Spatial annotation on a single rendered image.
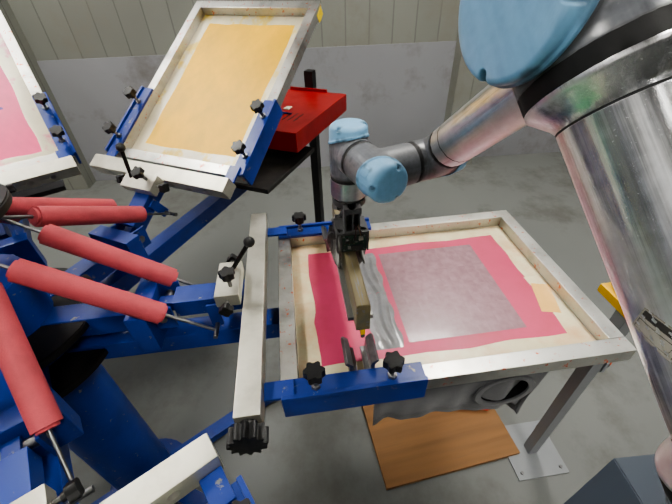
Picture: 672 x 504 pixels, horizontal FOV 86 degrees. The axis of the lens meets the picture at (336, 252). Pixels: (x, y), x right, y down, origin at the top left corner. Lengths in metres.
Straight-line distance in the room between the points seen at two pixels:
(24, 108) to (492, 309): 1.81
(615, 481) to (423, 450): 1.26
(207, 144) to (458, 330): 1.04
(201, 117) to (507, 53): 1.32
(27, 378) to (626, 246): 0.87
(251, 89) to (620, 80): 1.32
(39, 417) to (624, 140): 0.88
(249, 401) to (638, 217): 0.65
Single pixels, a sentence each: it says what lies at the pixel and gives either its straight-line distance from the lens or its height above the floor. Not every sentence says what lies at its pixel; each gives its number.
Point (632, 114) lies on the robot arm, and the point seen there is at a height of 1.60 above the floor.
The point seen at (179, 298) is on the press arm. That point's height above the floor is 1.04.
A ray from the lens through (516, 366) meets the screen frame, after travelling 0.90.
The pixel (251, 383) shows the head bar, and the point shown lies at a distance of 0.77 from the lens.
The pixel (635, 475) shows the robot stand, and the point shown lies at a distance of 0.61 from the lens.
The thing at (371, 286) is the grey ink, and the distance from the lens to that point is 1.03.
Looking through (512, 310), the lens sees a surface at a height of 0.96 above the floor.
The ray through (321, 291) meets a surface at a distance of 1.02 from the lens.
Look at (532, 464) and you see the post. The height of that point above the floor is 0.01.
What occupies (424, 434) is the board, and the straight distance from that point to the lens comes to 1.85.
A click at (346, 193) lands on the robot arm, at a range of 0.73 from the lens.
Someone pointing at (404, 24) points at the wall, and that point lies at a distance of 3.63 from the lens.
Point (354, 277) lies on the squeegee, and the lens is 0.78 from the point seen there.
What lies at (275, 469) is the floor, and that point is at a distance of 1.81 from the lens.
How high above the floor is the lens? 1.68
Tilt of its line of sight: 39 degrees down
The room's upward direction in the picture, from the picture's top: 2 degrees counter-clockwise
